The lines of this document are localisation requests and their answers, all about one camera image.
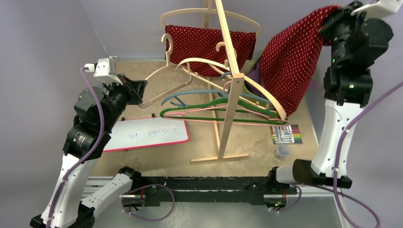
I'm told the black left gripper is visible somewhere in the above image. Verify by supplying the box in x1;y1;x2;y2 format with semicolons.
103;73;148;130

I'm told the wooden hanger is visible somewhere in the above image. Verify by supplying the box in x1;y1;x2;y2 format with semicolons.
178;41;287;121
138;33;193;109
159;8;262;37

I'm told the grey-blue plastic hanger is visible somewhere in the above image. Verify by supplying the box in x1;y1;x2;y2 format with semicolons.
161;80;275;113

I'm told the red polka dot garment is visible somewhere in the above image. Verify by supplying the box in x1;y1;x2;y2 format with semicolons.
165;25;256;69
259;5;340;116

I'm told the green plastic hanger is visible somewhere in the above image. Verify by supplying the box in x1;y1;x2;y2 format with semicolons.
160;98;289;126

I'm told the pink wire hanger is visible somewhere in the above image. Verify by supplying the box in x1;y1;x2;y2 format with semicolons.
159;82;289;126

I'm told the purple garment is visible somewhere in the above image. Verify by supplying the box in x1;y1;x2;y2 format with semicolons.
247;60;319;90

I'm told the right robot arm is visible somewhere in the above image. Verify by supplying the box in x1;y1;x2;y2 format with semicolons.
267;0;402;193

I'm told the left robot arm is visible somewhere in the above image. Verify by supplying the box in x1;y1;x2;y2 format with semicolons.
30;74;147;228

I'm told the red-edged whiteboard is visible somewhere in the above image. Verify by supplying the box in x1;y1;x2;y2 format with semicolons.
104;117;189;152

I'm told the green plastic basket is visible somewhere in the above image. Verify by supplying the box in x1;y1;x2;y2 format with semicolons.
247;56;262;81

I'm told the wooden clothes rack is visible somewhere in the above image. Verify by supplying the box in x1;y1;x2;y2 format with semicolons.
191;0;249;163

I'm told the marker pen box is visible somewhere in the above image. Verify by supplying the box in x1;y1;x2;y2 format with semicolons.
270;124;302;144

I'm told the small clear plastic cup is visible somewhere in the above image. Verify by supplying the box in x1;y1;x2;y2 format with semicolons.
275;144;291;159

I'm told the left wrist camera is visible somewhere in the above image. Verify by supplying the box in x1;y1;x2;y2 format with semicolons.
84;56;123;85

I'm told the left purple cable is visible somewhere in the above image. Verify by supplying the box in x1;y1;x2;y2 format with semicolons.
45;66;105;228

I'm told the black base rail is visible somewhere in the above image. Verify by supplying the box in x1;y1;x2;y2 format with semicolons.
128;176;297;207

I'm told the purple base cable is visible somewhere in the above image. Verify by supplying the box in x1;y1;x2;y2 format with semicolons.
121;184;174;222

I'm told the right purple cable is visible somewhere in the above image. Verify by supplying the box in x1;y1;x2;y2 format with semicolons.
311;80;403;228

